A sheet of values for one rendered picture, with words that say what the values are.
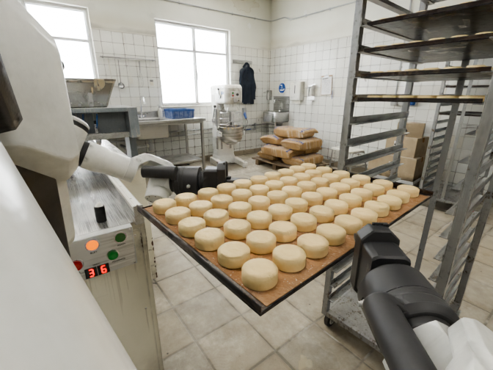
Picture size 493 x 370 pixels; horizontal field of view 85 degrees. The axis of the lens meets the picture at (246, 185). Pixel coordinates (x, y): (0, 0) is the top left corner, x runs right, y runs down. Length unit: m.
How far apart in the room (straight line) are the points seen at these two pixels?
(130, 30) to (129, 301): 4.26
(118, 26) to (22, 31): 4.62
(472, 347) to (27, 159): 0.36
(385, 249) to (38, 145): 0.40
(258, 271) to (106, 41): 4.58
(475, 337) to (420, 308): 0.07
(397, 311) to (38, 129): 0.35
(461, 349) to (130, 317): 1.05
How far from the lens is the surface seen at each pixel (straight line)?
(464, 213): 1.15
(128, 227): 0.97
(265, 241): 0.45
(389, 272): 0.38
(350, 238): 0.53
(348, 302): 1.74
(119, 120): 1.70
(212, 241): 0.45
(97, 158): 0.78
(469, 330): 0.30
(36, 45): 0.28
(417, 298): 0.35
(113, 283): 1.09
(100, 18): 4.85
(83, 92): 1.64
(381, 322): 0.31
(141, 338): 1.27
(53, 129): 0.27
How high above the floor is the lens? 1.25
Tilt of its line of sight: 19 degrees down
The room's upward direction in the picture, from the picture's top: straight up
